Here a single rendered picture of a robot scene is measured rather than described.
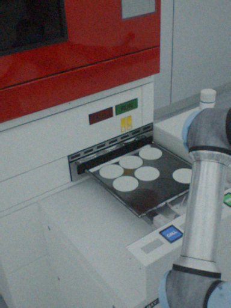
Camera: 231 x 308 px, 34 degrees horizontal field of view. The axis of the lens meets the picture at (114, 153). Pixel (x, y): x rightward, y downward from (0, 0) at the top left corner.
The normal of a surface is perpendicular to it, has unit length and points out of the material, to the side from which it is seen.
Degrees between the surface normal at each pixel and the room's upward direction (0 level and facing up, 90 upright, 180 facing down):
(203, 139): 49
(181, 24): 90
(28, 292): 90
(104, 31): 90
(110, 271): 0
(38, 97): 90
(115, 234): 0
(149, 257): 0
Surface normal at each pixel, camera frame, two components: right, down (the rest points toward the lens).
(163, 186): -0.05, -0.85
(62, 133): 0.57, 0.41
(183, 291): -0.64, -0.31
